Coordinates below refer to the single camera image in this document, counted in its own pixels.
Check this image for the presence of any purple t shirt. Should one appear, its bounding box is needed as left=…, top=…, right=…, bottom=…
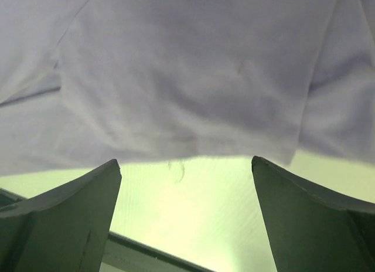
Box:
left=1, top=0, right=374, bottom=175

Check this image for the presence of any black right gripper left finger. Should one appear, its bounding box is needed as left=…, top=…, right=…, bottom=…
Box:
left=1, top=159, right=121, bottom=271

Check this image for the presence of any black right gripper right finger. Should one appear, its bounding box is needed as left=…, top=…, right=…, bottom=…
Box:
left=251, top=157, right=374, bottom=272

